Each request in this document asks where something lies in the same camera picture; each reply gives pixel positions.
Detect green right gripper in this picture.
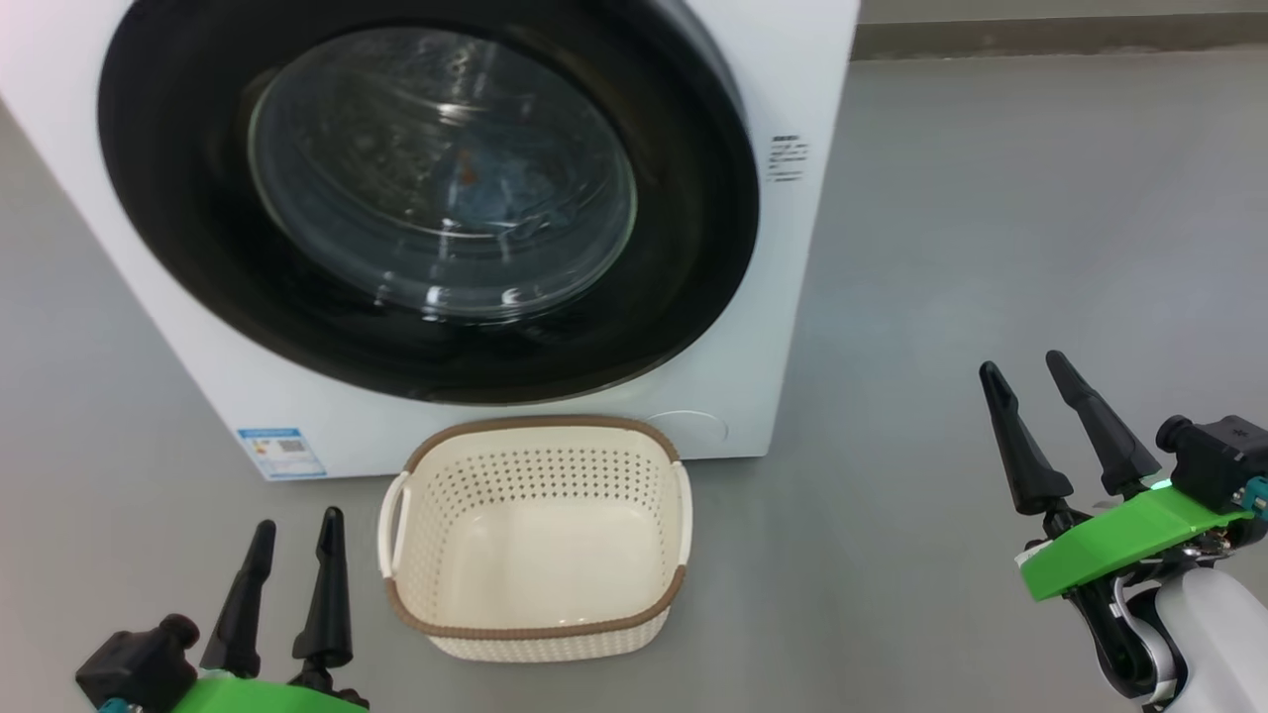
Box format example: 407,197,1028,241
979,350,1254,635

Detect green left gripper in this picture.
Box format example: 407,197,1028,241
173,507,370,713

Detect black round glass washer door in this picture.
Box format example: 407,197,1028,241
97,0,762,405

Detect blue garment with orange prints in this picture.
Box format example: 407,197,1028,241
451,149,595,234

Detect white front-load washing machine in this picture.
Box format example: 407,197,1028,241
0,0,861,481

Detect printed text warning label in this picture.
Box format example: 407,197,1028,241
768,134,811,184

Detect blue energy label sticker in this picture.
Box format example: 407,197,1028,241
238,428,328,480

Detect cream perforated basket brown rim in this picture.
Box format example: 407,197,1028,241
376,416,692,662

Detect round white filter cover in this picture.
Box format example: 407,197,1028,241
644,411,729,457

